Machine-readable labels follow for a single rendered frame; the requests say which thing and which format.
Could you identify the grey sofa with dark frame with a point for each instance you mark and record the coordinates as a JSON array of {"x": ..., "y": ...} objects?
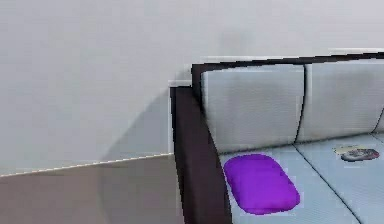
[{"x": 253, "y": 110}]

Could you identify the purple pillow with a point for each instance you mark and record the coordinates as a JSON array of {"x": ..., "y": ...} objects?
[{"x": 260, "y": 184}]

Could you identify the dark remote control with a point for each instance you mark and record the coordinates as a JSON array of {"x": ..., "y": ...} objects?
[{"x": 360, "y": 154}]

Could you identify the pale flat book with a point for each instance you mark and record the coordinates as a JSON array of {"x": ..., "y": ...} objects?
[{"x": 343, "y": 148}]

